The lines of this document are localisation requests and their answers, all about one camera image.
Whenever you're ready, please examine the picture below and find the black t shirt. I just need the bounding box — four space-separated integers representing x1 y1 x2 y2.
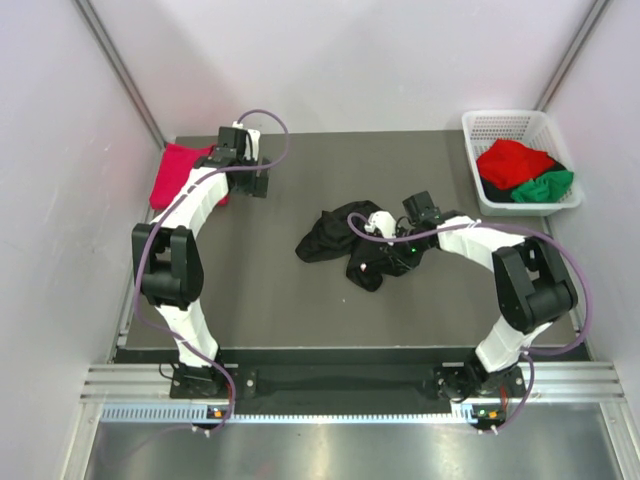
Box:
295 200 406 292

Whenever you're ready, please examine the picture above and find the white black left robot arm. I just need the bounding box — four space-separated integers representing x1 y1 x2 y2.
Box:
132 138 269 397

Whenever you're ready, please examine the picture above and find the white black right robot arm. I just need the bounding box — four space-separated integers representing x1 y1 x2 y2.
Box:
381 211 579 401

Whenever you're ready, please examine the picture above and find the folded pink t shirt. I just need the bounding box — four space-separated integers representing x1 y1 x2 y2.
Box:
149 144 214 211

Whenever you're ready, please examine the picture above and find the black shirt in basket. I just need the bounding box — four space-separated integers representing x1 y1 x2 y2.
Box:
481 160 567 203

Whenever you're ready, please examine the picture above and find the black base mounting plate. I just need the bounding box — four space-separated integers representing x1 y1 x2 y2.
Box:
170 364 525 402

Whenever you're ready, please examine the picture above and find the red t shirt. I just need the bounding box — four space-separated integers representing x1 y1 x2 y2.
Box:
476 139 554 188

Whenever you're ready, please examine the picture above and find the green t shirt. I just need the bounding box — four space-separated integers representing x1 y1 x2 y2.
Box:
510 170 574 203

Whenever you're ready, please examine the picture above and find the white plastic basket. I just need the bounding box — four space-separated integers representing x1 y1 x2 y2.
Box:
462 110 582 217

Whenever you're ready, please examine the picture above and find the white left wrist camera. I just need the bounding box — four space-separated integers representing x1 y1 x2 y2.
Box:
232 121 261 163

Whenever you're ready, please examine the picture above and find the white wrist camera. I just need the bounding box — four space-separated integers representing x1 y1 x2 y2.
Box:
232 121 261 163
364 211 397 238

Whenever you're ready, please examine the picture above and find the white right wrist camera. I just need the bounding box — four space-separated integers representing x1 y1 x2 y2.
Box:
364 211 397 238

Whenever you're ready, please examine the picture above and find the aluminium rail frame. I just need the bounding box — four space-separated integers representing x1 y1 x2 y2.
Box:
80 361 624 403

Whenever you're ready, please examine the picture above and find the white slotted cable duct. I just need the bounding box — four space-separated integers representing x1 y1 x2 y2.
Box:
101 402 506 424

